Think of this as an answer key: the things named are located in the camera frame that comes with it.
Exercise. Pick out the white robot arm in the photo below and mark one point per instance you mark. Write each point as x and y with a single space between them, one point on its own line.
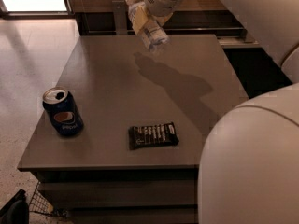
249 166

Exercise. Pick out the black wire basket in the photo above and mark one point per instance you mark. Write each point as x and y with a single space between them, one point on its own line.
40 205

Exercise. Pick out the left metal wall bracket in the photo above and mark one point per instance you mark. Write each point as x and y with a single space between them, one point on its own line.
120 19

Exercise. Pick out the clear plastic water bottle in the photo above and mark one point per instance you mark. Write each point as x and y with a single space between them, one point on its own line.
153 35

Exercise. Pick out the blue Pepsi can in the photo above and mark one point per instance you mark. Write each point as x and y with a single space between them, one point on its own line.
62 110

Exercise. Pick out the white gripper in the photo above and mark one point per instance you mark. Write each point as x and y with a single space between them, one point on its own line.
158 1

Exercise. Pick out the grey lower drawer front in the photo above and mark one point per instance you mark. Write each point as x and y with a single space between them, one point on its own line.
155 215

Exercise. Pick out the black object on floor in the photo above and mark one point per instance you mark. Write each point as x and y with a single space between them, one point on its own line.
16 210

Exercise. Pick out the black snack bar wrapper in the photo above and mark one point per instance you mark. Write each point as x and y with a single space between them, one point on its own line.
159 135

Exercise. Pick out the grey drawer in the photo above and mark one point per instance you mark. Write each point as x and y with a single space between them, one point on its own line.
155 215
120 194

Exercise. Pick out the grey upper drawer front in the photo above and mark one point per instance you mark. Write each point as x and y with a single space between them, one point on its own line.
120 194

